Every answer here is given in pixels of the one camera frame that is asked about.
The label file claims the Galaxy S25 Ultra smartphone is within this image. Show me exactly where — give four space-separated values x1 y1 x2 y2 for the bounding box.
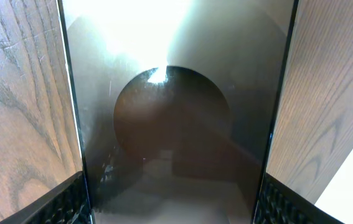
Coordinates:
58 0 298 224

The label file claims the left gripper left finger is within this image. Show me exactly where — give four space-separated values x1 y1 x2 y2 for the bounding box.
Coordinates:
0 171 92 224

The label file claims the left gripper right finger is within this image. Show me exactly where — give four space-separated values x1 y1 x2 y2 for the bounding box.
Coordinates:
253 174 342 224

